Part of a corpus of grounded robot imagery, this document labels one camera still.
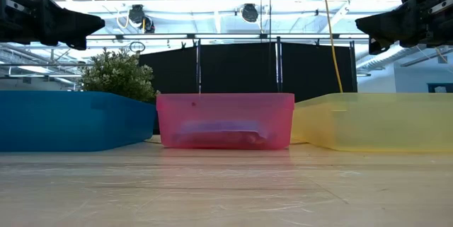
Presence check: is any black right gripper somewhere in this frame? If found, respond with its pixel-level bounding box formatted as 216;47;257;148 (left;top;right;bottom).
355;0;453;56

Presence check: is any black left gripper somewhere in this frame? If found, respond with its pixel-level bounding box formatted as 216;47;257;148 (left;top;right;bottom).
0;0;106;50

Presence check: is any Quaker oats snack bag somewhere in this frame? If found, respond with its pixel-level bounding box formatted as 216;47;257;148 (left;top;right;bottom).
172;130;273;147

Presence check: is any potted green plant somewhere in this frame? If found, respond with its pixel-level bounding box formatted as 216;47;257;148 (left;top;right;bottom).
80;47;159;103

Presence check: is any black ceiling-mounted device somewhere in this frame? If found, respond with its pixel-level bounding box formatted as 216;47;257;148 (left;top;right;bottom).
241;3;259;23
127;4;156;33

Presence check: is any blue plastic bin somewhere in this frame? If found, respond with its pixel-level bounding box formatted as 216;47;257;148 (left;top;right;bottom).
0;91;158;153

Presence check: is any yellow translucent plastic bin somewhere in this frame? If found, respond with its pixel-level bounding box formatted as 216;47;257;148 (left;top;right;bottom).
292;92;453;153

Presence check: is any black partition screen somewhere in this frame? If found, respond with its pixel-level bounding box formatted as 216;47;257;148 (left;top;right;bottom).
138;41;357;103

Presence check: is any red translucent plastic bin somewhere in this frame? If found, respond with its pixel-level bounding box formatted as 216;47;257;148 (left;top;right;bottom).
156;93;295;150

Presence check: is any yellow cable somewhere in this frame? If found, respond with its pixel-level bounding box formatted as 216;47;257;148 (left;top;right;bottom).
320;0;344;93

